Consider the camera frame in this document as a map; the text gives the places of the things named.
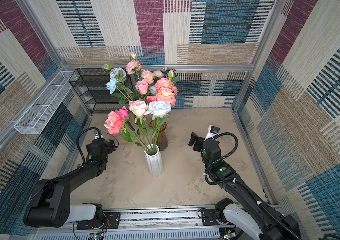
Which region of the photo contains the magenta rose stem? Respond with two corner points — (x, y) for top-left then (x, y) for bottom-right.
(115, 107), (149, 153)

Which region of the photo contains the pink cream rose stem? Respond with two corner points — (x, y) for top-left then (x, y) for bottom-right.
(147, 96), (158, 104)

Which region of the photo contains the white wire mesh basket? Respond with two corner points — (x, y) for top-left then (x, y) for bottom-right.
(14, 71), (73, 135)

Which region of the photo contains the pink rose tall stem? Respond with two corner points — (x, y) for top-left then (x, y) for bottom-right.
(127, 100), (150, 154)

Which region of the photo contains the pink ribbed glass vase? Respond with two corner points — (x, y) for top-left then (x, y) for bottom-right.
(157, 122), (169, 152)

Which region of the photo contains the pink yellow peony spray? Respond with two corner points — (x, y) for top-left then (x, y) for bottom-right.
(155, 70), (178, 107)

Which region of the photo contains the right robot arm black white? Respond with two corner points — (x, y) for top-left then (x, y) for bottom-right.
(188, 127), (301, 240)

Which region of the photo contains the white ribbed ceramic vase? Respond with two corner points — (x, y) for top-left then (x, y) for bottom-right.
(145, 144), (163, 177)

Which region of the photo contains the white rose leafy stem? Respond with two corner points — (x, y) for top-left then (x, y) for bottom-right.
(145, 101), (171, 145)

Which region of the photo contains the black wire mesh shelf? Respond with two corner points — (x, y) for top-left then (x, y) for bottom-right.
(69, 68), (122, 114)

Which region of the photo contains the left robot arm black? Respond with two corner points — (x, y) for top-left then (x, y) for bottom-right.
(23, 127), (117, 229)

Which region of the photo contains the coral pink rose stem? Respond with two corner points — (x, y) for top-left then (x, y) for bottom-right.
(103, 110), (153, 154)

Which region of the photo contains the white single rose stem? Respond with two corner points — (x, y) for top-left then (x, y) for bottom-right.
(149, 86), (157, 96)

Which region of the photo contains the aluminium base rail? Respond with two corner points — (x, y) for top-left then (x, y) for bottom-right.
(37, 203), (284, 240)

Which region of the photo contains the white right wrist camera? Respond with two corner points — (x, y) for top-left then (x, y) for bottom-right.
(205, 125), (220, 141)

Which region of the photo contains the blue rose stem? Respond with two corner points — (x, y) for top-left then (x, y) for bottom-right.
(161, 68), (170, 78)

